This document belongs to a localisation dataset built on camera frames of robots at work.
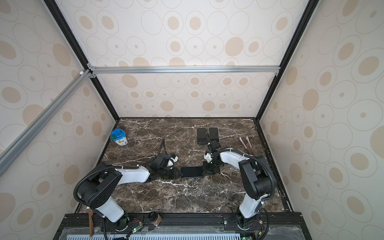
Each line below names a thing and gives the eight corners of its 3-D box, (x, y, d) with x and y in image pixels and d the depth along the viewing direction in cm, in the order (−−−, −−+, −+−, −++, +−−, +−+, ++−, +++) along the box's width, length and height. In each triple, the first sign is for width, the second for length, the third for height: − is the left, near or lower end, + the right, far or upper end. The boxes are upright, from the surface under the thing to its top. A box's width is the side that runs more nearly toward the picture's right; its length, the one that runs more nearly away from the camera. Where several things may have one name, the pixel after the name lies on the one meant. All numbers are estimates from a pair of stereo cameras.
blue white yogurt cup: (115, 147, 105) (108, 137, 97) (119, 137, 110) (112, 128, 102) (127, 147, 105) (121, 137, 97) (130, 137, 110) (125, 128, 102)
